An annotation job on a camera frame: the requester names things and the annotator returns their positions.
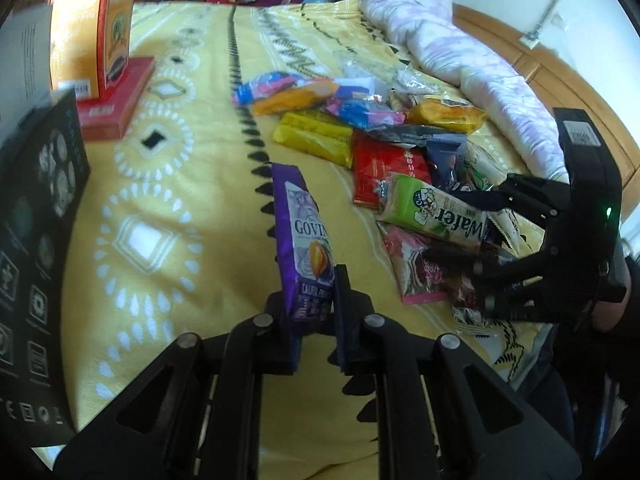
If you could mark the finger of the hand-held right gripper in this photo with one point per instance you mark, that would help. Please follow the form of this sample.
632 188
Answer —
535 195
525 285

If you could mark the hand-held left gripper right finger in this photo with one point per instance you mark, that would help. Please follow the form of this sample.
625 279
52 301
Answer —
342 320

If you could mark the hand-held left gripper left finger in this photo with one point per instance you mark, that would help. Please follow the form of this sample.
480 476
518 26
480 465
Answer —
280 350

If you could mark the purple snack packet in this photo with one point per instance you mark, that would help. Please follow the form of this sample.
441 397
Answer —
305 240

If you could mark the green white snack packet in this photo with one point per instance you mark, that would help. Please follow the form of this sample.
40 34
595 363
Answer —
435 212

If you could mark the wooden headboard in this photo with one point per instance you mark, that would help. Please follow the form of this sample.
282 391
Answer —
575 85

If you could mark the person's leg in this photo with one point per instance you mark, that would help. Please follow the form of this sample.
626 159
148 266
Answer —
555 400

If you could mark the pile of snack packets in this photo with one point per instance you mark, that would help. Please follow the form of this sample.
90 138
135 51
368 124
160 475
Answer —
380 125

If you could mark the pink floral quilt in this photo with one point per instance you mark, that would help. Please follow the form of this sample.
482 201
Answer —
450 40

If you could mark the black printed box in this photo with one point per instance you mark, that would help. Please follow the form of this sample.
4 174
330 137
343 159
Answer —
35 260

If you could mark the flat red box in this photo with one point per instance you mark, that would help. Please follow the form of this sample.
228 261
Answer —
117 105

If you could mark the orange red carton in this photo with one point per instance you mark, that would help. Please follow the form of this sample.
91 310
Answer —
95 25

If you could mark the white grey box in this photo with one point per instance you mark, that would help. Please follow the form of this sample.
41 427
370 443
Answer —
25 60

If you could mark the wall socket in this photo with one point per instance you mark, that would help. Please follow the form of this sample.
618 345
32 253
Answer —
530 39

